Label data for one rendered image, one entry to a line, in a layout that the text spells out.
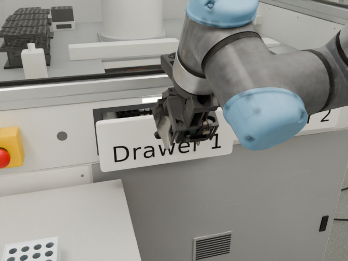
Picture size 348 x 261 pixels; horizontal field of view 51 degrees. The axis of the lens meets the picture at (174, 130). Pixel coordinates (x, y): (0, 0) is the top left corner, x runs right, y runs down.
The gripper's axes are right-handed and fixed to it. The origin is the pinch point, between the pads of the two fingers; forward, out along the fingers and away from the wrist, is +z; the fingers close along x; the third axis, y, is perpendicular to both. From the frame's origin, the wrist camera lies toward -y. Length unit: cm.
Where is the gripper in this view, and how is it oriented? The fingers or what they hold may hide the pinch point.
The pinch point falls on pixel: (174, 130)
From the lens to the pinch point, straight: 69.9
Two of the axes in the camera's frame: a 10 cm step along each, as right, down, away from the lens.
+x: 9.6, -1.2, 2.3
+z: -1.5, 4.8, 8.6
